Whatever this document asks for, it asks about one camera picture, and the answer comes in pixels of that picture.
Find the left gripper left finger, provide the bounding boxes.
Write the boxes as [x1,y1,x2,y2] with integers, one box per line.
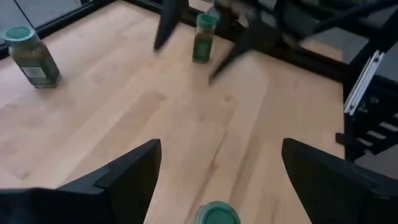
[0,139,162,224]

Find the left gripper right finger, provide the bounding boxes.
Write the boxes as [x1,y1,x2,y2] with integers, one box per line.
[281,138,398,224]

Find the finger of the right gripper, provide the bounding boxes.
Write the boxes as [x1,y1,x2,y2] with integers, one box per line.
[207,43,252,85]
[153,0,189,53]

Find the green-lid oregano jar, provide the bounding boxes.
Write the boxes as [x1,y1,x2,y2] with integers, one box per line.
[192,200,242,224]
[1,26,62,89]
[192,12,219,64]

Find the silver aluminium bracket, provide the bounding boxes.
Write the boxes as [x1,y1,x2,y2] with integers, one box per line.
[343,49,386,116]

